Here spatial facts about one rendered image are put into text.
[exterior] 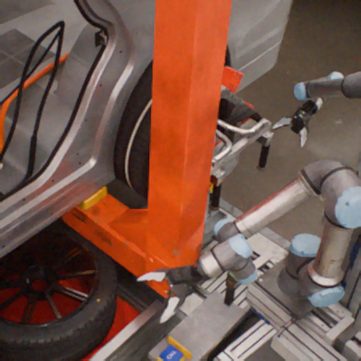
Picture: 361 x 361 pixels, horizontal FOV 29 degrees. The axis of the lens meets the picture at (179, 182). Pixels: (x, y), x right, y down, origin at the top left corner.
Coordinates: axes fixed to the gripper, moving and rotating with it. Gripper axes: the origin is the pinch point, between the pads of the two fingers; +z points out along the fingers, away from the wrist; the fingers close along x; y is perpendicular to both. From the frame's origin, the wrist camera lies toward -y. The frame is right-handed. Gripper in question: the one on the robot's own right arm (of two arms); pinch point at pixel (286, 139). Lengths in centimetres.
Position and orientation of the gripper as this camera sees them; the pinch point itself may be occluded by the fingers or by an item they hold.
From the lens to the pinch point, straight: 313.4
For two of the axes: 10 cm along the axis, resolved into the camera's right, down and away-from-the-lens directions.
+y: 0.6, -4.3, -9.0
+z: -6.0, 7.1, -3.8
